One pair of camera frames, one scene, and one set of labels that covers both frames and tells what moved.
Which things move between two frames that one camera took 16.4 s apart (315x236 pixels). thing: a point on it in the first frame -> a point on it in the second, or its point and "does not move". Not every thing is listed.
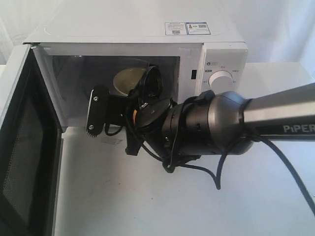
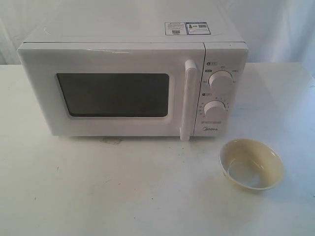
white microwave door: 31,125 -> 115,89
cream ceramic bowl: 126,79 -> 251,164
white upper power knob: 220,81 does not move
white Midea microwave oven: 194,51 does not move
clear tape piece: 111,140 does not move
